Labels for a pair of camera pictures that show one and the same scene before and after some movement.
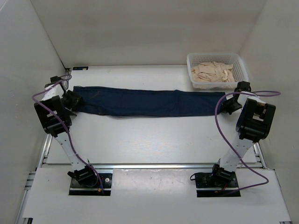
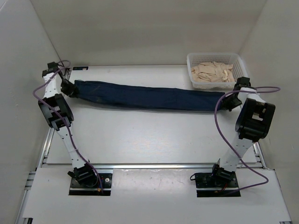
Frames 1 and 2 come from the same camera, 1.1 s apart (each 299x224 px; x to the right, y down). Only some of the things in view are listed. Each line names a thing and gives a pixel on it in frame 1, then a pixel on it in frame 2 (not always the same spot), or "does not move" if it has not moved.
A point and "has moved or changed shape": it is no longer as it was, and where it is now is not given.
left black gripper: x=76 y=98 -> x=72 y=88
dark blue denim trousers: x=125 y=101 has moved or changed shape
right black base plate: x=209 y=185 does not move
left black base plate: x=76 y=189 does not move
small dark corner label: x=80 y=68 does not move
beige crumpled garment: x=213 y=71 does not move
